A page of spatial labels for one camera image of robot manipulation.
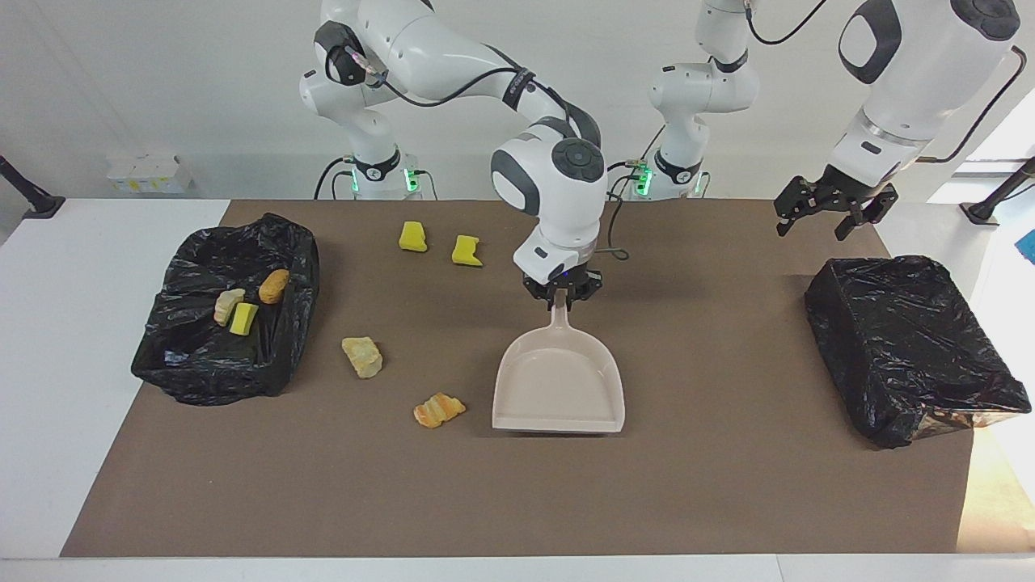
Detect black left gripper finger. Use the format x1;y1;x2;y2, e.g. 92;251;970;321
774;178;819;238
834;186;901;243

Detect pale pink plastic dustpan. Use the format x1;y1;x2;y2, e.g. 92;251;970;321
492;289;627;436

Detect brown bread roll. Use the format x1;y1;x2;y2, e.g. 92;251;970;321
258;268;291;306

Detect pale yellow bread chunk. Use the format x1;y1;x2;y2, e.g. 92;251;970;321
213;289;247;327

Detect open black bag lined bin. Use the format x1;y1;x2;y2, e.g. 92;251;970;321
131;213;321;407

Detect black bag covered box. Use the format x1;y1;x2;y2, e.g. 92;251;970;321
804;255;1033;450

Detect orange striped bread piece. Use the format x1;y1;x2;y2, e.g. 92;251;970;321
413;393;467;429

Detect pale yellow rock chunk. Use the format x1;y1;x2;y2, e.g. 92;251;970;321
341;336;384;380

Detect large brown table mat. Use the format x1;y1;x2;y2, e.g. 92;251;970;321
61;200;975;559

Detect black left base cable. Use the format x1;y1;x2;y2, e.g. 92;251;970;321
605;129;665;201

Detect black base cable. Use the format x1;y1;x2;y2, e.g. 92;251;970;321
605;129;665;201
314;156;350;200

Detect black camera stand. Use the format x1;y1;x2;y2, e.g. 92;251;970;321
0;155;66;220
960;158;1035;226

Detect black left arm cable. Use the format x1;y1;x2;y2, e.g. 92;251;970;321
742;0;1029;165

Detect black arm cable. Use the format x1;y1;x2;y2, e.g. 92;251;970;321
742;0;1029;165
344;44;633;262

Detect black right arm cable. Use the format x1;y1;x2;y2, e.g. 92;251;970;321
344;44;633;262

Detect black right base cable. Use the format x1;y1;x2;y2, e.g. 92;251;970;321
314;156;350;200

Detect white wall socket boxes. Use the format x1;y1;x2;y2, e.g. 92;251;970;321
105;154;196;195

